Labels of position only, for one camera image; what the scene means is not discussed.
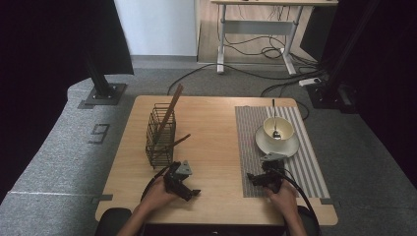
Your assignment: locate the black metal stand with base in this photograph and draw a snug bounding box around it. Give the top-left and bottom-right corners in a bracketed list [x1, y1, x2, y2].
[306, 0, 383, 114]

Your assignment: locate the black chair armrest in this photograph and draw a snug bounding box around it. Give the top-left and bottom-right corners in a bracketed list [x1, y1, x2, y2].
[94, 206, 133, 236]
[296, 206, 322, 236]

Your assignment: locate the long black floor cable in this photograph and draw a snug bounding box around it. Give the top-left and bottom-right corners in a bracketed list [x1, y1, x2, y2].
[166, 62, 324, 96]

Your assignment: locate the black wire cutlery basket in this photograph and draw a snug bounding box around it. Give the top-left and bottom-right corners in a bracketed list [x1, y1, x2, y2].
[145, 102, 177, 170]

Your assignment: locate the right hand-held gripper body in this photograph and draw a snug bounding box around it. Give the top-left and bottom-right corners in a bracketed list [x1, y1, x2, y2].
[260, 151, 290, 194]

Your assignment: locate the grey striped woven placemat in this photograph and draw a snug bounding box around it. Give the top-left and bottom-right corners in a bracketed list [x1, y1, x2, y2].
[234, 105, 331, 200]

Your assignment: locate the dark metal spoon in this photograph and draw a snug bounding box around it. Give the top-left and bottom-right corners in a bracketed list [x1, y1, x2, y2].
[270, 98, 282, 141]

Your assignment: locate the black monitor stand base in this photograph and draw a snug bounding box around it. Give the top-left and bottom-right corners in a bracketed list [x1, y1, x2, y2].
[78, 48, 128, 110]

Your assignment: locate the white-legged wooden desk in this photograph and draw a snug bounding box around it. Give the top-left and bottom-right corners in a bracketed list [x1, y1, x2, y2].
[209, 0, 339, 76]

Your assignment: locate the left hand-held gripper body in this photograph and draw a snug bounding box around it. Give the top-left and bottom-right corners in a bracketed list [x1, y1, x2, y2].
[162, 159, 194, 198]

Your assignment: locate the white power strip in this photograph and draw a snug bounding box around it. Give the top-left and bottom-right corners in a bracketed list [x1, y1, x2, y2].
[298, 77, 323, 88]

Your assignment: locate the person's left hand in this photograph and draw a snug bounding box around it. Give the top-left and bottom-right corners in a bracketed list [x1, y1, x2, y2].
[140, 175, 180, 213]

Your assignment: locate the thin brown wooden chopstick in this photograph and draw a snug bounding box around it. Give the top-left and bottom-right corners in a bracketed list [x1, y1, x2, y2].
[156, 133, 192, 153]

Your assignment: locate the person's right hand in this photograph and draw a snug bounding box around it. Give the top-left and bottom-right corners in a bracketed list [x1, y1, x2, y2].
[265, 179, 300, 218]

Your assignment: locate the cream ceramic bowl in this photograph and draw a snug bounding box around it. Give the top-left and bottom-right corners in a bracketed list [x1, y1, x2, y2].
[263, 116, 295, 148]

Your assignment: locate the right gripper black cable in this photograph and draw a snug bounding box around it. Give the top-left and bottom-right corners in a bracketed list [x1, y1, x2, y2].
[277, 167, 322, 236]

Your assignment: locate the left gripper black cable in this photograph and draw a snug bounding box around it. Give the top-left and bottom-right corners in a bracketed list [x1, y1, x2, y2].
[141, 166, 172, 202]

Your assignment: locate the tall brown wooden chopsticks pair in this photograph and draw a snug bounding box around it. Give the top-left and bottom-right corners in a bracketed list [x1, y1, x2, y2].
[152, 84, 184, 146]

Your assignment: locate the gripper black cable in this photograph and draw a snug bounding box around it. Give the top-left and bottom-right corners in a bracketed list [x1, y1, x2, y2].
[277, 167, 322, 236]
[141, 166, 172, 202]

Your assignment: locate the black cable bundle under desk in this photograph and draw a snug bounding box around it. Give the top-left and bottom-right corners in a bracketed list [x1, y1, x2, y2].
[222, 32, 318, 67]

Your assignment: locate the white round plate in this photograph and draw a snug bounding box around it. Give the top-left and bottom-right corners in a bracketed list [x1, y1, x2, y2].
[255, 126, 300, 159]

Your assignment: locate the black curtain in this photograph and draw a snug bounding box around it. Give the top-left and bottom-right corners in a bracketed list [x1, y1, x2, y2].
[299, 0, 417, 188]
[0, 0, 135, 205]

